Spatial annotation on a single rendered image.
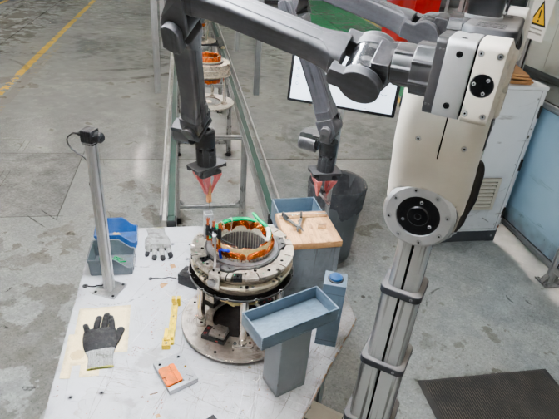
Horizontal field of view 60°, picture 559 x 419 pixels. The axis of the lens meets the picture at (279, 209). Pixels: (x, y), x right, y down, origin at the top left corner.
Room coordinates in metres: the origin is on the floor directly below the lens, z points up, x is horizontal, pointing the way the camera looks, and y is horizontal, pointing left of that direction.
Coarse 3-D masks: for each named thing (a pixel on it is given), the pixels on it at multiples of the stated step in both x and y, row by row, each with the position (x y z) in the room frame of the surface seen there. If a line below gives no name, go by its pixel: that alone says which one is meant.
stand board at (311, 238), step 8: (328, 216) 1.52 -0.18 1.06; (280, 224) 1.44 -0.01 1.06; (288, 224) 1.44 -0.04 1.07; (304, 224) 1.45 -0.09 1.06; (312, 224) 1.46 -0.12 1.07; (328, 224) 1.47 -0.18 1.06; (288, 232) 1.39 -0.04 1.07; (296, 232) 1.40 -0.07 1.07; (304, 232) 1.40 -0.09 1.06; (312, 232) 1.41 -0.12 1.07; (320, 232) 1.41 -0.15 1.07; (328, 232) 1.42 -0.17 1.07; (336, 232) 1.42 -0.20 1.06; (296, 240) 1.35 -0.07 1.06; (304, 240) 1.35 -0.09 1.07; (312, 240) 1.36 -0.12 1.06; (320, 240) 1.36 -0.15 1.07; (328, 240) 1.37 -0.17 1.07; (336, 240) 1.37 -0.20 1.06; (296, 248) 1.33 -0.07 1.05; (304, 248) 1.34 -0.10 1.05; (312, 248) 1.34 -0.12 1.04
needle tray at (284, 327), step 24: (312, 288) 1.11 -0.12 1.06; (264, 312) 1.02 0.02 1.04; (288, 312) 1.04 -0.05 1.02; (312, 312) 1.05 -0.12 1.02; (336, 312) 1.03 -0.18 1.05; (264, 336) 0.94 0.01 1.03; (288, 336) 0.94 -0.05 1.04; (264, 360) 1.01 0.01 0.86; (288, 360) 0.96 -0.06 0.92; (288, 384) 0.97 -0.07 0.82
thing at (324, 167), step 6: (318, 162) 1.46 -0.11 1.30; (324, 162) 1.44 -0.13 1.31; (330, 162) 1.45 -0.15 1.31; (312, 168) 1.47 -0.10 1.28; (318, 168) 1.46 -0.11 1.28; (324, 168) 1.44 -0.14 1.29; (330, 168) 1.45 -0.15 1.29; (336, 168) 1.49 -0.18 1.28; (312, 174) 1.44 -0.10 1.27; (318, 174) 1.43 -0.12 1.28; (324, 174) 1.44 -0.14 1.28; (330, 174) 1.44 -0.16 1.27; (336, 174) 1.45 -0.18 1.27
